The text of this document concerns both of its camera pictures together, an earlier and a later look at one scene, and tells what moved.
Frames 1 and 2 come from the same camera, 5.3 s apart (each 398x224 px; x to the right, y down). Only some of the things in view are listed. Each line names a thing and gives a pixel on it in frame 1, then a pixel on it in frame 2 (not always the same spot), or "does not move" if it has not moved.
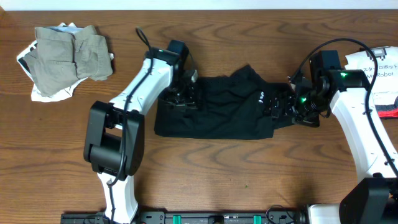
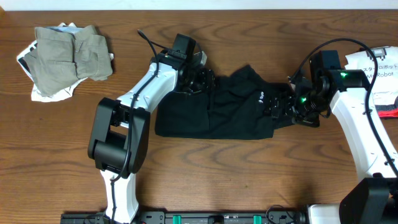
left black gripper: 179,96 to 208,79
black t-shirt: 231,107 does not move
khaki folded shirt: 62,58 does not move
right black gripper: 288,110 does not move
